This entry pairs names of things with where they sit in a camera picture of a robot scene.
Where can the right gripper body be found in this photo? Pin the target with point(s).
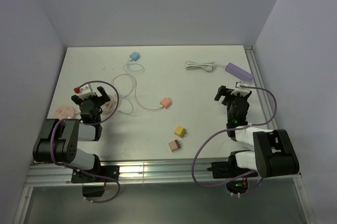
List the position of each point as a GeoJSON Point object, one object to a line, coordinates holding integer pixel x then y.
{"type": "Point", "coordinates": [228, 106]}

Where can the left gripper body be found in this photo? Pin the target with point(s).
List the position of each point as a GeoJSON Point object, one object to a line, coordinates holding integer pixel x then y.
{"type": "Point", "coordinates": [98, 101]}

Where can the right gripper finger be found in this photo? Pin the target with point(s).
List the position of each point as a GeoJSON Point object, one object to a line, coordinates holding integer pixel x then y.
{"type": "Point", "coordinates": [245, 95]}
{"type": "Point", "coordinates": [220, 92]}

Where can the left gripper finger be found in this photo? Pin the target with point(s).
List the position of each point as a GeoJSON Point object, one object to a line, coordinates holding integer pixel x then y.
{"type": "Point", "coordinates": [76, 99]}
{"type": "Point", "coordinates": [104, 98]}

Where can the purple power strip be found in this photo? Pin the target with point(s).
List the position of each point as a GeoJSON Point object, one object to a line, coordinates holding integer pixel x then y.
{"type": "Point", "coordinates": [239, 73]}

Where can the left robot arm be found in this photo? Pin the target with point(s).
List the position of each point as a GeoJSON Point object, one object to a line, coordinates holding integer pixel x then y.
{"type": "Point", "coordinates": [58, 139]}

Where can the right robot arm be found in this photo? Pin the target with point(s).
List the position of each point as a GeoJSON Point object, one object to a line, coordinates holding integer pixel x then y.
{"type": "Point", "coordinates": [272, 153]}

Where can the blue charger plug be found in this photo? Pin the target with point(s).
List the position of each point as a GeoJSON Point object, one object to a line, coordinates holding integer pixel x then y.
{"type": "Point", "coordinates": [134, 56]}

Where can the yellow charger plug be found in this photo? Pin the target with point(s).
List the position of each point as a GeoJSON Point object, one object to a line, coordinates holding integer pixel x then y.
{"type": "Point", "coordinates": [180, 131]}

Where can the dusty pink charger plug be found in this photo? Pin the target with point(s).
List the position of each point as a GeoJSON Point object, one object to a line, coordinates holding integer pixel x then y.
{"type": "Point", "coordinates": [175, 145]}

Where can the pink round power socket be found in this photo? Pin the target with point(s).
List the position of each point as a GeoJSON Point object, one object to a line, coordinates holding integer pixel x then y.
{"type": "Point", "coordinates": [65, 112]}

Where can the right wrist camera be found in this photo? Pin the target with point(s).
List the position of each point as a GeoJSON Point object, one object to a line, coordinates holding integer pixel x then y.
{"type": "Point", "coordinates": [240, 86]}

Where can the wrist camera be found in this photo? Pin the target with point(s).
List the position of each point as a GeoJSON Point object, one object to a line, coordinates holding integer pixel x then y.
{"type": "Point", "coordinates": [240, 86]}
{"type": "Point", "coordinates": [84, 92]}

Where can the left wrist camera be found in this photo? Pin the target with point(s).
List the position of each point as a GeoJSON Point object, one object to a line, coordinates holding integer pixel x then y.
{"type": "Point", "coordinates": [84, 92]}

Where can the aluminium right rail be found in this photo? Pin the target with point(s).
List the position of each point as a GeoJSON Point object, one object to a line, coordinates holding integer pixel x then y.
{"type": "Point", "coordinates": [265, 98]}

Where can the aluminium rail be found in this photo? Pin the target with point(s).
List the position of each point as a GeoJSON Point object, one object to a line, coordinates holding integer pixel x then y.
{"type": "Point", "coordinates": [265, 98]}
{"type": "Point", "coordinates": [138, 172]}

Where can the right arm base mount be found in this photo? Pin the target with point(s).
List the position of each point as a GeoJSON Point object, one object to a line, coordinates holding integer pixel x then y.
{"type": "Point", "coordinates": [229, 169]}

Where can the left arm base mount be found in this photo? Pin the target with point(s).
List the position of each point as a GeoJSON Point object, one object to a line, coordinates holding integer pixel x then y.
{"type": "Point", "coordinates": [94, 184]}

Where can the aluminium front rail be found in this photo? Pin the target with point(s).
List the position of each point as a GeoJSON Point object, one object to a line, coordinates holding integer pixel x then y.
{"type": "Point", "coordinates": [138, 172]}

